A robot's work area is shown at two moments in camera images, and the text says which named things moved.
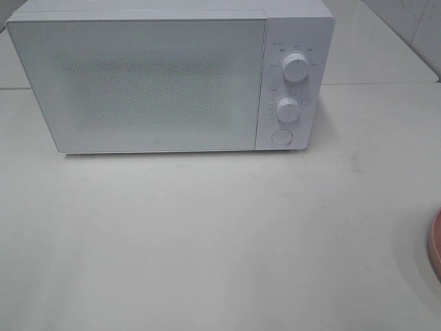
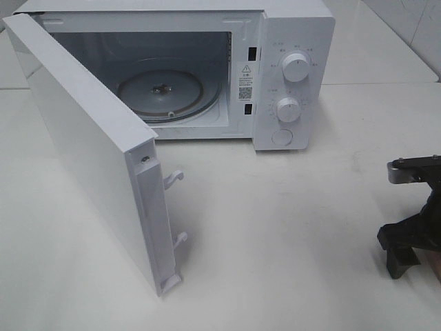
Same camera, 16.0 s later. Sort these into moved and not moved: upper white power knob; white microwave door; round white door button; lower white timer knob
Moved: white microwave door
Not moved: lower white timer knob; round white door button; upper white power knob
